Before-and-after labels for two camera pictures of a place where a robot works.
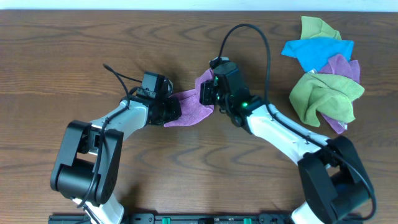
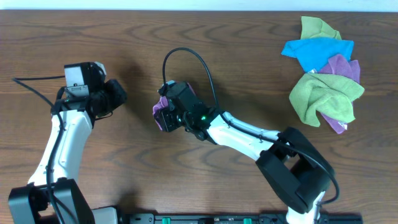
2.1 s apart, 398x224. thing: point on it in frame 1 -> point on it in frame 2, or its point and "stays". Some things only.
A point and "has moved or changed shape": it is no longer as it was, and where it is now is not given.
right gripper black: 206,87 -> 165,121
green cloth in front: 328,95 stays
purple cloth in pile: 339,65 stays
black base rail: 205,219 stays
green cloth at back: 314,27 stays
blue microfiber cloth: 314,53 stays
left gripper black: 176,111 -> 119,93
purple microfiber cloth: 192,110 has moved or changed shape
